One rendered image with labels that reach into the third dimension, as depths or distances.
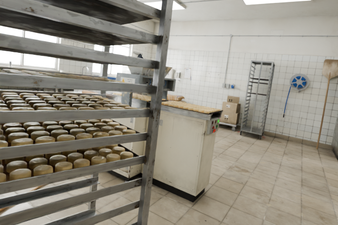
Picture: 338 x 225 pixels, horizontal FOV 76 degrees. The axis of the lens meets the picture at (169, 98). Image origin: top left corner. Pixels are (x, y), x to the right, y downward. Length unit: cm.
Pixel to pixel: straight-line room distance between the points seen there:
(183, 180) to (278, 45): 473
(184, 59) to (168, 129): 489
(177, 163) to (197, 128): 44
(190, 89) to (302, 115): 306
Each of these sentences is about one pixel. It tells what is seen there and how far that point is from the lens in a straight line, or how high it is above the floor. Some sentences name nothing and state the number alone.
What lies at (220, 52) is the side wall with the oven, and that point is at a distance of 656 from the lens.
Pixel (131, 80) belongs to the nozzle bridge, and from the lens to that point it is 229.
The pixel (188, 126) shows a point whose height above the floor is 74.
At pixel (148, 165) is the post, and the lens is 85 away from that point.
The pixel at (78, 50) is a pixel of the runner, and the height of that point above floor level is 124.
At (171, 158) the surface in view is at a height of 37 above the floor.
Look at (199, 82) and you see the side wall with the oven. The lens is 669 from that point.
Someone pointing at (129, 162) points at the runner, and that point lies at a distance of 83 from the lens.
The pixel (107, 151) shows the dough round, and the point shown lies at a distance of 89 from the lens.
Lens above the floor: 119
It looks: 6 degrees down
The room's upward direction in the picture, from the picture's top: 7 degrees clockwise
